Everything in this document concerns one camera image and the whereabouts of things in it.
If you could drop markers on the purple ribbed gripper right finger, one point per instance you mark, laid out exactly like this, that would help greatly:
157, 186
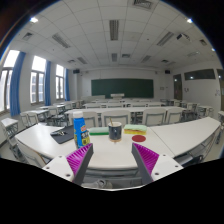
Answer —
146, 160

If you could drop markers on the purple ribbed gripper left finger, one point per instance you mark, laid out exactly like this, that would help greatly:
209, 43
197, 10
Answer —
78, 161

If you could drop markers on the red round coaster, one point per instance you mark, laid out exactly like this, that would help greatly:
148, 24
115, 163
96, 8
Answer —
138, 138

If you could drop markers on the blue plastic bottle white cap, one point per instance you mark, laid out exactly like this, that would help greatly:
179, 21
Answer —
80, 131

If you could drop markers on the yellow green sponge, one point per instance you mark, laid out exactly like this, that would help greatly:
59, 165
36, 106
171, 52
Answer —
135, 129

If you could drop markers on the keys on mat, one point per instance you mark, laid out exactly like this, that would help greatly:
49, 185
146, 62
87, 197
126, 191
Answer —
58, 133

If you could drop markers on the white curved desk right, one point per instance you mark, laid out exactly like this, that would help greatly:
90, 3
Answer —
183, 137

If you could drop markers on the wooden coaster under mug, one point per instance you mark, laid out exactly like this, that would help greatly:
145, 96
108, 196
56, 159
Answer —
115, 141

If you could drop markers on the dark blue mug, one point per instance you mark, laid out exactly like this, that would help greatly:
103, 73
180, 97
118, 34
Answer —
115, 131

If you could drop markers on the white chair back right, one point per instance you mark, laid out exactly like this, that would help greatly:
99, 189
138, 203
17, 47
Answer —
153, 116

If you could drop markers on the white chair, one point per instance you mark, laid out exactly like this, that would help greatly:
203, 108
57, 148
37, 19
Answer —
122, 116
153, 116

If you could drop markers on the white chair back centre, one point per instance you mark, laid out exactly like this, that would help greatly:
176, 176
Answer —
122, 116

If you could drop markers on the green chalkboard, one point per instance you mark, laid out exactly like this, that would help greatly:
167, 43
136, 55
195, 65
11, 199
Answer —
130, 88

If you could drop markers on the blue curtain middle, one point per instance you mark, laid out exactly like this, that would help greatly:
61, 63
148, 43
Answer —
47, 84

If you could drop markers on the blue curtain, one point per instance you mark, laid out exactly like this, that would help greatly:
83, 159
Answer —
47, 84
14, 85

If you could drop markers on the blue curtain left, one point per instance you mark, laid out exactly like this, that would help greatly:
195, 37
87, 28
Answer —
14, 85

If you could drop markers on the ceiling projector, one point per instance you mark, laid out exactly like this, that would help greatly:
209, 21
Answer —
183, 37

